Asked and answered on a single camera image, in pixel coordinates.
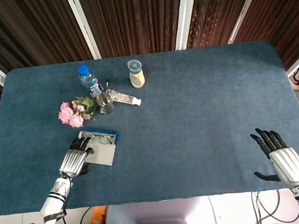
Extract blue cap water bottle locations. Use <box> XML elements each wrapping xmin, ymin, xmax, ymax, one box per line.
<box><xmin>77</xmin><ymin>62</ymin><xmax>104</xmax><ymax>99</ymax></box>

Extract thin metal utensil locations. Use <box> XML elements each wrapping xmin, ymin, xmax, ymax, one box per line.
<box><xmin>104</xmin><ymin>79</ymin><xmax>117</xmax><ymax>95</ymax></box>

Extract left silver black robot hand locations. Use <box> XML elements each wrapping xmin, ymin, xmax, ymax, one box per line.
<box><xmin>55</xmin><ymin>134</ymin><xmax>97</xmax><ymax>181</ymax></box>

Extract yellow squeeze bottle clear cap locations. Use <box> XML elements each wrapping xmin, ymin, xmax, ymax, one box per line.
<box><xmin>126</xmin><ymin>57</ymin><xmax>147</xmax><ymax>89</ymax></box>

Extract black floor cable tangle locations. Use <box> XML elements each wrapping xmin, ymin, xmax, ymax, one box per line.
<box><xmin>250</xmin><ymin>186</ymin><xmax>299</xmax><ymax>224</ymax></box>

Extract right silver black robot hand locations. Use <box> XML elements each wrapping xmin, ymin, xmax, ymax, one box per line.
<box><xmin>249</xmin><ymin>123</ymin><xmax>299</xmax><ymax>186</ymax></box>

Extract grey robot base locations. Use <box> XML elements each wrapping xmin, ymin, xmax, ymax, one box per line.
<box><xmin>102</xmin><ymin>193</ymin><xmax>218</xmax><ymax>224</ymax></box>

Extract orange device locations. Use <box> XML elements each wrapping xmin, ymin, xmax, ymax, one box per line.
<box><xmin>89</xmin><ymin>205</ymin><xmax>110</xmax><ymax>224</ymax></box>

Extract pink artificial flower bouquet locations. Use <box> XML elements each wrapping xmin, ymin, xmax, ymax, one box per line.
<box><xmin>56</xmin><ymin>94</ymin><xmax>100</xmax><ymax>131</ymax></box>

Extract blue table cloth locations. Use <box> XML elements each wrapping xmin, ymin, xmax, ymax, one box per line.
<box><xmin>0</xmin><ymin>35</ymin><xmax>299</xmax><ymax>220</ymax></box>

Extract stainless steel cup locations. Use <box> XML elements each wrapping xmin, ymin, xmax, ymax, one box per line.
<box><xmin>95</xmin><ymin>92</ymin><xmax>116</xmax><ymax>115</ymax></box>

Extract white orange sneaker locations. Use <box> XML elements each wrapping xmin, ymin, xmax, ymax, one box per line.
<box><xmin>289</xmin><ymin>69</ymin><xmax>299</xmax><ymax>91</ymax></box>

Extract floral toothpaste tube white cap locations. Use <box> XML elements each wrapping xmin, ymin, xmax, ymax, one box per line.
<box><xmin>109</xmin><ymin>87</ymin><xmax>143</xmax><ymax>109</ymax></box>

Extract black-rimmed eyeglasses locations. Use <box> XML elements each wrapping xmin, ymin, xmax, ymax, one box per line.
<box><xmin>83</xmin><ymin>131</ymin><xmax>115</xmax><ymax>148</ymax></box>

